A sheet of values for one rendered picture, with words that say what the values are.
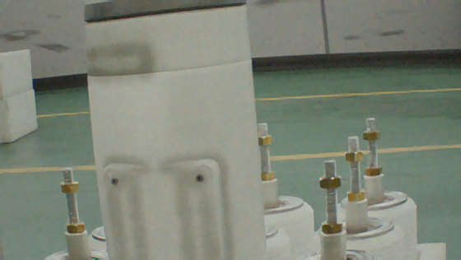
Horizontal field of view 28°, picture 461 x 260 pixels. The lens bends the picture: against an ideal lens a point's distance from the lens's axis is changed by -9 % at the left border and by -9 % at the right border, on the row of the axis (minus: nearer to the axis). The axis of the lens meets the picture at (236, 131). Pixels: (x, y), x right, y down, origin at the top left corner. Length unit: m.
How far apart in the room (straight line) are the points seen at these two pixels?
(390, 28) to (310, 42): 0.53
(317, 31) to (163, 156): 5.56
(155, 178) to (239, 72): 0.07
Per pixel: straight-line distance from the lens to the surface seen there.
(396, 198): 1.02
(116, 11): 0.50
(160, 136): 0.50
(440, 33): 6.04
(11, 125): 3.88
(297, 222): 1.02
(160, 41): 0.49
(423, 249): 1.09
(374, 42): 6.03
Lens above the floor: 0.48
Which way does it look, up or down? 8 degrees down
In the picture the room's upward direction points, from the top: 5 degrees counter-clockwise
